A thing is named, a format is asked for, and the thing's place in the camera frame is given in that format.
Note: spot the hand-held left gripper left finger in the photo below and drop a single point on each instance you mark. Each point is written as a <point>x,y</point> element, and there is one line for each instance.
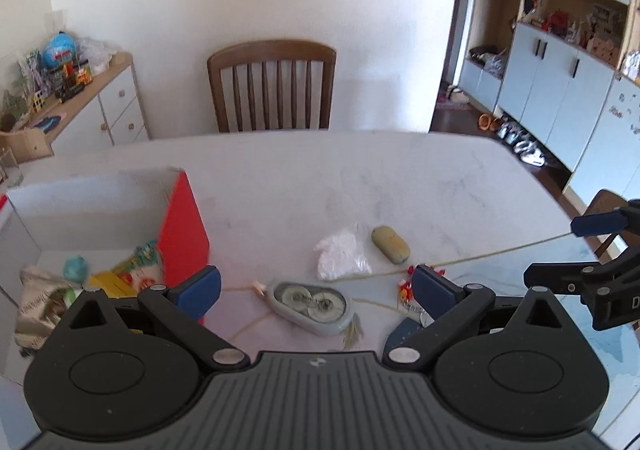
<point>200,289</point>

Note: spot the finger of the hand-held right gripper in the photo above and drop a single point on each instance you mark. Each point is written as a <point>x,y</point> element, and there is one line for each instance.
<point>595,224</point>
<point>555,275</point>

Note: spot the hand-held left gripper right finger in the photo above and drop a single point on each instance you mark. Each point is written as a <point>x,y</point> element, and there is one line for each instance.
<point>434,291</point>

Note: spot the red cardboard box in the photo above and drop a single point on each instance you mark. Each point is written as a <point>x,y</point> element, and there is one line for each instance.
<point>182,225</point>

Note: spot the yellow small box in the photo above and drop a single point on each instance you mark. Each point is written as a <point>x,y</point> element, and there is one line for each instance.
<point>112,282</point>

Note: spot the grey oval case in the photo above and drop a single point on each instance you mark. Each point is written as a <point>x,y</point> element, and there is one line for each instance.
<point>310,305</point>

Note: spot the teal small ball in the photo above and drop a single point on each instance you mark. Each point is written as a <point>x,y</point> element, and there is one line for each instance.
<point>76,268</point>

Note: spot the brown wooden chair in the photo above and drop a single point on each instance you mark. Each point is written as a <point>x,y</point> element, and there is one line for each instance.
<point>272,60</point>
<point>607,200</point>

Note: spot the blue printed table mat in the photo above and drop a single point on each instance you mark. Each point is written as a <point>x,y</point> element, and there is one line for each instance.
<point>505,270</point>

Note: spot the clear plastic bag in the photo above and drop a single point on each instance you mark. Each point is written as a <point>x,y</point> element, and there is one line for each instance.
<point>342,255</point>

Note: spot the white shoes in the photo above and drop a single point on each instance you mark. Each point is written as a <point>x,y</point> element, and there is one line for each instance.
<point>522,145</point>

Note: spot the orange slippers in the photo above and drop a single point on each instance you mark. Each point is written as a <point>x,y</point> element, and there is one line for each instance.
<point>489,122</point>

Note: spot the pink patterned rug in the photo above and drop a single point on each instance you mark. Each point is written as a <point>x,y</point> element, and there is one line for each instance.
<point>452,105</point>

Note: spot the white sideboard cabinet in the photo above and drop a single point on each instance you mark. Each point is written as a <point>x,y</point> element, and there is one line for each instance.
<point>117,105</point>

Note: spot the clear drinking glass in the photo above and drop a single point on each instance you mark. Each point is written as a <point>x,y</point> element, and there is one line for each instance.
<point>11,170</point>

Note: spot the light wooden box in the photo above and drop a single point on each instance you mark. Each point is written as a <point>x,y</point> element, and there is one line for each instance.
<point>27,145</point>

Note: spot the dark blue small mat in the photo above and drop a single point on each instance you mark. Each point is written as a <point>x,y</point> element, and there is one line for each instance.
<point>49,122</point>

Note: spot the toy truck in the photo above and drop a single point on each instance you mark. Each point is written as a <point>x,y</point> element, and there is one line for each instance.
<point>75,80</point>

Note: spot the crumpled white plastic bag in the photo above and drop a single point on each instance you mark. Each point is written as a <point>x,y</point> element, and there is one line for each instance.
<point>97,55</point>

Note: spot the glass dome terrarium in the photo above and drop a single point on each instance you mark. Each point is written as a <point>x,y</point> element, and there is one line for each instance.
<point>15,107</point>

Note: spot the blue globe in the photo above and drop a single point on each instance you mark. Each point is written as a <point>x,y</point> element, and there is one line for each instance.
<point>58,51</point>

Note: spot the light blue wall cabinet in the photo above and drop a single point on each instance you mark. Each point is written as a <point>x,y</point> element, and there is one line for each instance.
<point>560,80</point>

